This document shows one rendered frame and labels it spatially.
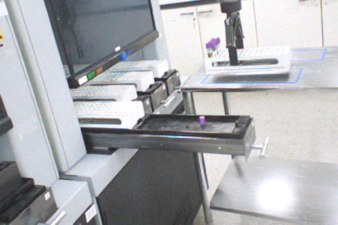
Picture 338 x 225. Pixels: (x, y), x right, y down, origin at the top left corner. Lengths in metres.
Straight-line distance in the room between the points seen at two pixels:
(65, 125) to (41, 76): 0.17
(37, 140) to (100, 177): 0.22
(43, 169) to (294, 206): 0.98
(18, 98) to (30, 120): 0.07
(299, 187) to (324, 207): 0.14
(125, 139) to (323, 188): 0.91
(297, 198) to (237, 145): 0.70
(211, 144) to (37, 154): 0.47
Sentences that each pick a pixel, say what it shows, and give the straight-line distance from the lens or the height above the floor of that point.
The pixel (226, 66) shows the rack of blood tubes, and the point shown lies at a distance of 1.40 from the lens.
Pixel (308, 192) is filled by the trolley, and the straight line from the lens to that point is 1.73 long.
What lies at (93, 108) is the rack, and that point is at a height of 0.86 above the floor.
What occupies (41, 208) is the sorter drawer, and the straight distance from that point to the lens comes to 1.01.
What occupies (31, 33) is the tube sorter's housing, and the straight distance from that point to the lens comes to 1.09.
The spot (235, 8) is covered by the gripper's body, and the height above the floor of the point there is 1.08.
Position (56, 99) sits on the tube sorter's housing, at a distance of 1.14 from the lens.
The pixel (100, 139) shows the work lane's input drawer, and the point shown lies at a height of 0.79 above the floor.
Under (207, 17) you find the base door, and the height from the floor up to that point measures 0.71.
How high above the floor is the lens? 1.30
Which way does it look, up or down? 18 degrees down
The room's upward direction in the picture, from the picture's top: 11 degrees counter-clockwise
